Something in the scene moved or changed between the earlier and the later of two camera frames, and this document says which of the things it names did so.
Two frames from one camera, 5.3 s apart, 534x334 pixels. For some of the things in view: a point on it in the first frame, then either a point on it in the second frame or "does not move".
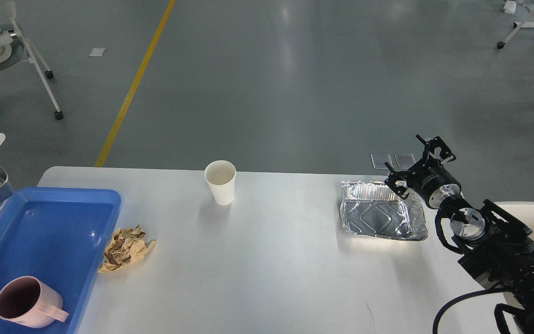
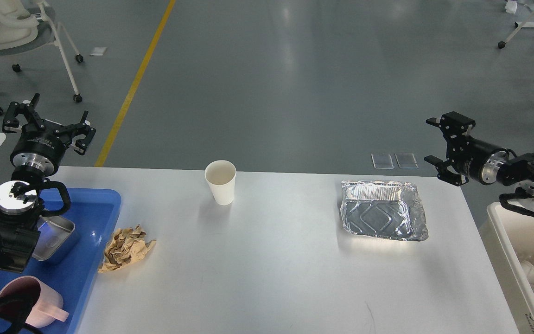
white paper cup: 220,176 does not move
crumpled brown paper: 126,247 does not move
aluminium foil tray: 372,208 does not move
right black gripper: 433,183 → 476,159
